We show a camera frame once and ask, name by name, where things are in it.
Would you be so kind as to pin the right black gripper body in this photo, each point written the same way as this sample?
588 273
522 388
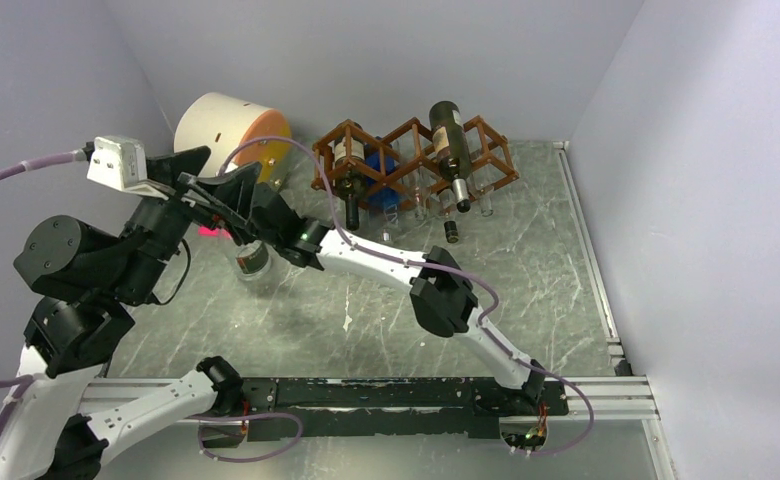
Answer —
267 237

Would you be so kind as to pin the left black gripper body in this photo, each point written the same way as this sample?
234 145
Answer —
159 227

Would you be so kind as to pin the clear round bottle black label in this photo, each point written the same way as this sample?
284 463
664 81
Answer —
252 260

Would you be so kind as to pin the dark green wine bottle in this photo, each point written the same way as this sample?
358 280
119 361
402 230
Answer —
351 185

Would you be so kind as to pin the clear bottle black gold cap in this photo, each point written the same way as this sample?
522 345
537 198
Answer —
444 207

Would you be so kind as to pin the brown wooden wine rack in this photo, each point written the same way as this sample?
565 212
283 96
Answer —
379 164

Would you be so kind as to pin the olive wine bottle gold label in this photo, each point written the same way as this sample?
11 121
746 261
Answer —
451 150

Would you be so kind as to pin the small clear glass bottle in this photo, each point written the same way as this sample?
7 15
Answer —
497 171

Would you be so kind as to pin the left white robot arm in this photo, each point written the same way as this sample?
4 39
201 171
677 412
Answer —
87 280

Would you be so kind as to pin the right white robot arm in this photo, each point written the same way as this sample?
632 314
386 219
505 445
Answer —
441 294

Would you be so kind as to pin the cream and orange cylinder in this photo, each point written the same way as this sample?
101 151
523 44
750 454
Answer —
223 123

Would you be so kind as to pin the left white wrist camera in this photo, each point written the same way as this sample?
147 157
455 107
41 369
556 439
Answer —
119 163

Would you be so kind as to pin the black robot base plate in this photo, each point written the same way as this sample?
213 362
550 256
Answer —
323 407

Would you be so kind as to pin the aluminium frame rail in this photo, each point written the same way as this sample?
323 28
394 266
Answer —
118 405

